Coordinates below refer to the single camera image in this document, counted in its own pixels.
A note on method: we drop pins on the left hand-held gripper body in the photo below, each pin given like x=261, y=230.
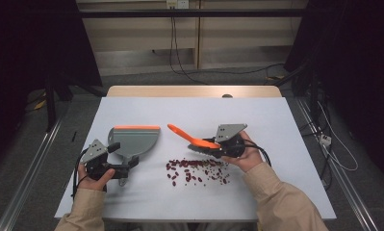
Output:
x=95, y=152

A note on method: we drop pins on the white power strip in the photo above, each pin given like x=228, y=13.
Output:
x=325, y=140

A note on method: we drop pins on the red beans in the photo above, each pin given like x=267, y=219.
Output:
x=184, y=163

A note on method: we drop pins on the black horizontal crossbar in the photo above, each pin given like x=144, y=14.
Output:
x=192, y=13

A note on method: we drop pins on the white wall socket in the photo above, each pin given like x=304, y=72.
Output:
x=177, y=4

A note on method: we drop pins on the aluminium floor rail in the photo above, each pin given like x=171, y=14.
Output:
x=29, y=176
x=346, y=189

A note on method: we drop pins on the dark curtain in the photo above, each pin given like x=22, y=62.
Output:
x=29, y=48
x=356, y=64

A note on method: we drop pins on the small grey round knob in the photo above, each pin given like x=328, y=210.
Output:
x=227, y=95

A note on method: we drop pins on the person's right hand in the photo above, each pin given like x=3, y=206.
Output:
x=249, y=159

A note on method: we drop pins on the grey dustpan with orange edge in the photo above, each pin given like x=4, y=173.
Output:
x=135, y=141

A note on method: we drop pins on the small black floor object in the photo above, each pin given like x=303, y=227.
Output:
x=73, y=136

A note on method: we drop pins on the black metal stand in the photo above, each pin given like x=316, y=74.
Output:
x=51, y=106

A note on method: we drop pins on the white table board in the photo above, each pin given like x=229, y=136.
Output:
x=196, y=112

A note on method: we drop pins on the wooden table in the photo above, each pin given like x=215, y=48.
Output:
x=167, y=91

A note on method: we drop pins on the person's left hand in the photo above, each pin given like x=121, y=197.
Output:
x=95, y=184

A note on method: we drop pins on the orange brush with grey bristles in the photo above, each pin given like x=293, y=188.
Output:
x=186, y=136

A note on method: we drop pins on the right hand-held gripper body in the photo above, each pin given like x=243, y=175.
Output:
x=228, y=131

